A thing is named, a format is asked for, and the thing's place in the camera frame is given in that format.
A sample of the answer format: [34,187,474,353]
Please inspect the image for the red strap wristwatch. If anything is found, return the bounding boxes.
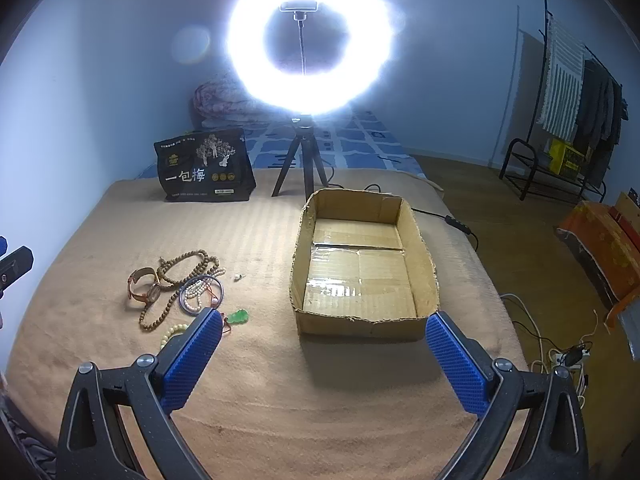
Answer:
[127,266,162,306]

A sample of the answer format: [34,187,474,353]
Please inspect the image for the yellow bead bracelet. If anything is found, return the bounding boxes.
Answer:
[158,324,190,354]

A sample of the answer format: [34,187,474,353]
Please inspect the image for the brown wooden bead necklace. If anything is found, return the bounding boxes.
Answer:
[138,249,224,333]

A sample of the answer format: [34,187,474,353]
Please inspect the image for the green jade pendant red cord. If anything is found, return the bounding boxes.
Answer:
[219,309,251,336]

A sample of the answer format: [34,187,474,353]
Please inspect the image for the orange cloth covered box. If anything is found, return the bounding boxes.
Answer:
[556,192,639,330]

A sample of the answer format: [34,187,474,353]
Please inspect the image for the black printed paper bag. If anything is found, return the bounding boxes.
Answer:
[154,128,256,203]

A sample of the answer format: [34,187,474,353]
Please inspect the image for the black clothes rack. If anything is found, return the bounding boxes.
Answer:
[498,3,629,204]

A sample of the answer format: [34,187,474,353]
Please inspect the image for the open cardboard box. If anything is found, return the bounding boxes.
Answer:
[290,188,440,341]

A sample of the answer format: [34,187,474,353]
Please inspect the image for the yellow black box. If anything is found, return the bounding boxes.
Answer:
[547,138,585,179]

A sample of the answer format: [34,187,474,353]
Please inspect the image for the black tripod stand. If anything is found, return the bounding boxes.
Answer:
[270,115,331,205]

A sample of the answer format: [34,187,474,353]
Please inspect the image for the white striped hanging towel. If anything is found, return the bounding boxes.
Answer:
[537,14,586,143]

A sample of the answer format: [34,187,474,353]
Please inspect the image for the dark hanging clothes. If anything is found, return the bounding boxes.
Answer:
[573,58,628,188]

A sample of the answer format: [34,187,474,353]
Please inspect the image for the white power strip cables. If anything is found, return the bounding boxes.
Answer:
[499,292,601,411]

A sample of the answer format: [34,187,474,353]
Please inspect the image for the white ring light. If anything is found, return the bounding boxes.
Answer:
[226,0,395,116]

